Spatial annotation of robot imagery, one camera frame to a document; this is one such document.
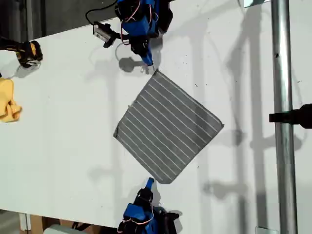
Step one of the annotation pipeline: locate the grey white-striped towel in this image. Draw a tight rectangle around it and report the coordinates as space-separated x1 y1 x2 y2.
113 69 225 185

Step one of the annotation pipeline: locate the white plastic box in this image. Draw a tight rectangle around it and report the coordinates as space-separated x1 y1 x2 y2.
43 224 74 234

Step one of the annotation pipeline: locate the brown cardboard box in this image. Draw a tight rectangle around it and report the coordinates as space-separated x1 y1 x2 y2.
30 215 117 234

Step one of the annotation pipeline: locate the white table leg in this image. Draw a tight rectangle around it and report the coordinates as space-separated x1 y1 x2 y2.
19 213 32 232

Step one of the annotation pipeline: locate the crumpled yellow cloth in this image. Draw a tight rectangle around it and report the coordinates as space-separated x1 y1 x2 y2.
0 77 23 123

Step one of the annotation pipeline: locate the black clamp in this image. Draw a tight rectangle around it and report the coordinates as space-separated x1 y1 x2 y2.
269 103 312 129

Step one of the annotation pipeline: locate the black camera stalk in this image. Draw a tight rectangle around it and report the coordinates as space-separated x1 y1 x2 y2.
160 211 181 220
103 36 131 49

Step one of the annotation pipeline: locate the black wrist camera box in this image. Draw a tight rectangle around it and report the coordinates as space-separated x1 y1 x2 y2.
92 21 115 42
161 215 178 234

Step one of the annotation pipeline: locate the black camera cable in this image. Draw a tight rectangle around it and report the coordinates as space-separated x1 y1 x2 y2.
85 0 118 25

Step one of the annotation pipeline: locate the yellow black cordless drill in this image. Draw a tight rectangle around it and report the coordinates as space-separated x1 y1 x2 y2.
0 36 44 69

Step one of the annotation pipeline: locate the steel post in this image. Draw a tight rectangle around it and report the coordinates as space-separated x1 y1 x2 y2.
270 0 298 234

